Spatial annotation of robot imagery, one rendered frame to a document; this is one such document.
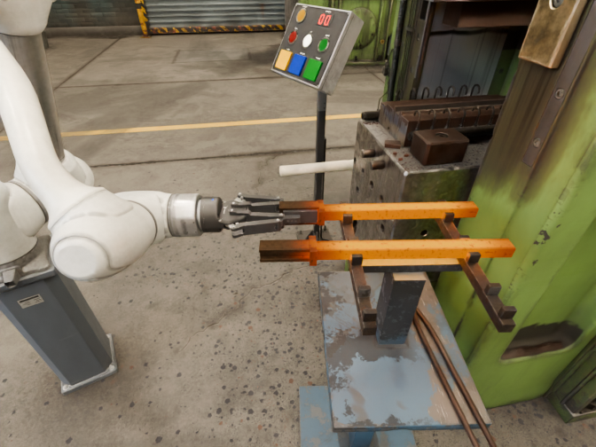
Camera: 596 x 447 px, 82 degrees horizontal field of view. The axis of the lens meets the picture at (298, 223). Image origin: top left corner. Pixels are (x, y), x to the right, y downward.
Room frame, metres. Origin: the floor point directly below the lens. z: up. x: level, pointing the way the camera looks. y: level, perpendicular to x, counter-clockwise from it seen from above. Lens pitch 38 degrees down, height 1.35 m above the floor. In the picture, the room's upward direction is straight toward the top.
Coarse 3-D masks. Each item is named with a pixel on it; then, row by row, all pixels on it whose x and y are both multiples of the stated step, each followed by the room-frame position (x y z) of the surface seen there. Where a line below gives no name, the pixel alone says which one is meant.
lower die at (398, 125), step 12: (468, 96) 1.17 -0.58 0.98; (480, 96) 1.17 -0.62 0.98; (492, 96) 1.17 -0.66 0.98; (504, 96) 1.14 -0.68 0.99; (384, 108) 1.08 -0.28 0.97; (444, 108) 0.99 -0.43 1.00; (456, 108) 1.00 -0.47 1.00; (468, 108) 1.00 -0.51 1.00; (384, 120) 1.07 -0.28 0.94; (396, 120) 0.99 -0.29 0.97; (408, 120) 0.92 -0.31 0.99; (420, 120) 0.92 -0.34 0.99; (432, 120) 0.93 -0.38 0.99; (444, 120) 0.94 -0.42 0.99; (456, 120) 0.94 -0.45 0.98; (468, 120) 0.95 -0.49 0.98; (480, 120) 0.96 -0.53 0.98; (492, 120) 0.97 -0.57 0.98; (396, 132) 0.97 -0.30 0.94; (408, 132) 0.92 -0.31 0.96; (408, 144) 0.92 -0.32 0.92
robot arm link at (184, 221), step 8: (176, 200) 0.56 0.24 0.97; (184, 200) 0.56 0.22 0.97; (192, 200) 0.56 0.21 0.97; (168, 208) 0.54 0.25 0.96; (176, 208) 0.54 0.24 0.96; (184, 208) 0.54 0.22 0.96; (192, 208) 0.54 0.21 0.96; (168, 216) 0.53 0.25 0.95; (176, 216) 0.53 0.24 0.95; (184, 216) 0.53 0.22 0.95; (192, 216) 0.53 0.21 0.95; (176, 224) 0.52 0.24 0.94; (184, 224) 0.53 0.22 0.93; (192, 224) 0.53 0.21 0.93; (176, 232) 0.52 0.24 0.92; (184, 232) 0.52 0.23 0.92; (192, 232) 0.53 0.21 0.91; (200, 232) 0.54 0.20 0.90
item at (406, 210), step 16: (288, 208) 0.56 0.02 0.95; (304, 208) 0.56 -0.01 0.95; (320, 208) 0.57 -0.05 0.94; (336, 208) 0.58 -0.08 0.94; (352, 208) 0.58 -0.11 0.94; (368, 208) 0.58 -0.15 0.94; (384, 208) 0.58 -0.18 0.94; (400, 208) 0.58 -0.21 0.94; (416, 208) 0.58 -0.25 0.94; (432, 208) 0.58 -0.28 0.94; (448, 208) 0.58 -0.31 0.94; (464, 208) 0.58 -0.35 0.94; (288, 224) 0.56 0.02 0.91; (320, 224) 0.55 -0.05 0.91
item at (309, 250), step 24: (264, 240) 0.47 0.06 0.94; (288, 240) 0.47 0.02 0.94; (312, 240) 0.47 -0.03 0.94; (336, 240) 0.47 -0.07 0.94; (360, 240) 0.47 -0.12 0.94; (384, 240) 0.47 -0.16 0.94; (408, 240) 0.47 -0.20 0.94; (432, 240) 0.47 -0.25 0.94; (456, 240) 0.47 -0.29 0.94; (480, 240) 0.47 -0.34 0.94; (504, 240) 0.47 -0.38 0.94; (312, 264) 0.44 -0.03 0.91
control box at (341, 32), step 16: (304, 16) 1.59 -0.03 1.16; (320, 16) 1.51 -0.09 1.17; (336, 16) 1.45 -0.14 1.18; (352, 16) 1.41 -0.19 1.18; (288, 32) 1.62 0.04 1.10; (304, 32) 1.54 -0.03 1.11; (320, 32) 1.47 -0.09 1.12; (336, 32) 1.41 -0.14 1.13; (352, 32) 1.41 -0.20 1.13; (288, 48) 1.57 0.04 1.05; (304, 48) 1.49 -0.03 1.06; (336, 48) 1.37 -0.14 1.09; (352, 48) 1.42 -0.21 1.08; (288, 64) 1.52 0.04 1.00; (304, 64) 1.45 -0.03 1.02; (336, 64) 1.37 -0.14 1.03; (304, 80) 1.40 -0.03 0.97; (320, 80) 1.34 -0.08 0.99; (336, 80) 1.37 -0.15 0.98
